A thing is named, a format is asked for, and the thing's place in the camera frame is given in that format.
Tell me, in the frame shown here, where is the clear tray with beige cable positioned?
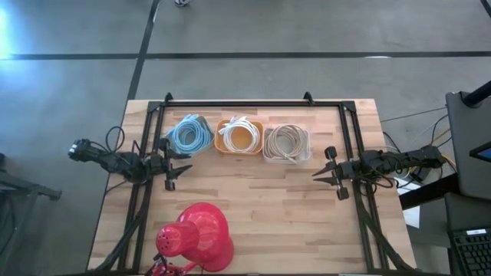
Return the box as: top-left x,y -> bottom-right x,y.
262,124 -> 313,166

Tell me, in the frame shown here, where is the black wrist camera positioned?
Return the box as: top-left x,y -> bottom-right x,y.
347,159 -> 365,180
147,153 -> 166,176

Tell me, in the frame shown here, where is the black aluminium rig frame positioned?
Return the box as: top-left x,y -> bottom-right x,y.
90,91 -> 419,275

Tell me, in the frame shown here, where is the black pole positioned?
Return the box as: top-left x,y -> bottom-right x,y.
461,79 -> 491,109

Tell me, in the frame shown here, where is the white cable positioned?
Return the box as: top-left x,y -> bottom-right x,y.
220,118 -> 262,153
218,116 -> 262,153

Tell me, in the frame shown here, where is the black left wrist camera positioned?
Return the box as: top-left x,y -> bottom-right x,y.
147,153 -> 166,176

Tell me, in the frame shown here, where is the blue cable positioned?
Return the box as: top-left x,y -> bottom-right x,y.
165,113 -> 215,155

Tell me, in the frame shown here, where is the black keyboard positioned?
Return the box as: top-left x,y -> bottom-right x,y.
447,227 -> 491,276

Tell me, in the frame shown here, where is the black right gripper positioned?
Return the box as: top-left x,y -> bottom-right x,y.
311,146 -> 352,202

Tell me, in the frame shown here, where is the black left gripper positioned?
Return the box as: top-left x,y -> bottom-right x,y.
159,137 -> 193,192

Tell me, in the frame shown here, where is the beige cable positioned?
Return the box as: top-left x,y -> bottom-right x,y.
265,124 -> 310,162
266,125 -> 310,161

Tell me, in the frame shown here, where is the yellow-orange plastic storage bin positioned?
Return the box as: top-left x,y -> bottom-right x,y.
213,118 -> 265,156

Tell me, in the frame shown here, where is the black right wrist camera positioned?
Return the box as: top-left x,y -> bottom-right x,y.
347,159 -> 365,180

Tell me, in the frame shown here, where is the black tripod stand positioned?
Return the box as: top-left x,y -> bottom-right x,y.
0,152 -> 63,276

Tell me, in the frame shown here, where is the blue-screen tablet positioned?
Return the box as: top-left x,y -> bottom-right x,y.
469,140 -> 491,163

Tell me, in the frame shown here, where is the red desk lamp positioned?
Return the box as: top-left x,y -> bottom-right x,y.
144,202 -> 236,276

